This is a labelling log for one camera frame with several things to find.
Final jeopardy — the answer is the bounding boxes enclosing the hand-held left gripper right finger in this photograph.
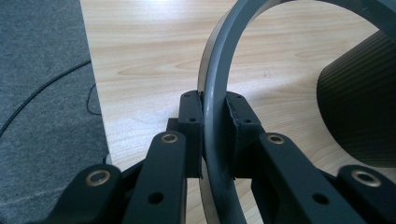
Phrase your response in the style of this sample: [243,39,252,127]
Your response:
[225,91,265,180]

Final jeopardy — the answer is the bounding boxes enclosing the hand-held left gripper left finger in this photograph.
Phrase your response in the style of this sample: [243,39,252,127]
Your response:
[166,90,205,180]

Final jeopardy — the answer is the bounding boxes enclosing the grey plastic bin ring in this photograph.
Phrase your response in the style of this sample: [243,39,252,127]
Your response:
[196,0,396,224]

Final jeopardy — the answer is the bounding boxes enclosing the dark ribbed trash bin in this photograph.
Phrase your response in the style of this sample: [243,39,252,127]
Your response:
[316,29,396,169]

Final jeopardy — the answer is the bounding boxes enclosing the thin black floor cable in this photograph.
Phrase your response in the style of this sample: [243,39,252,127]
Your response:
[86,83,103,117]

